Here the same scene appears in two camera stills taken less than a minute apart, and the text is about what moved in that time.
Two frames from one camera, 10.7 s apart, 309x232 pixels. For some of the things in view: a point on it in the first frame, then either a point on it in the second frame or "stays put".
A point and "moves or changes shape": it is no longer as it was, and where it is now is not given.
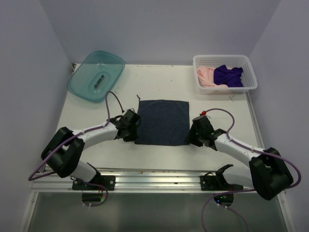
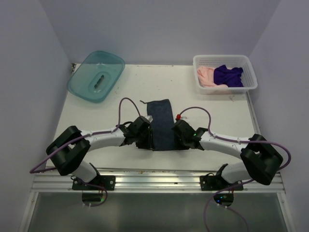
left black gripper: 133,137 → 148,143
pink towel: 205,77 stays put
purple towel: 231,78 stays put
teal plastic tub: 95,76 stays put
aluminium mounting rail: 188,181 stays put
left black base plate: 108,181 stays put
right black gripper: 192,140 → 177,145
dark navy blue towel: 163,122 moves or changes shape
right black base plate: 209,182 stays put
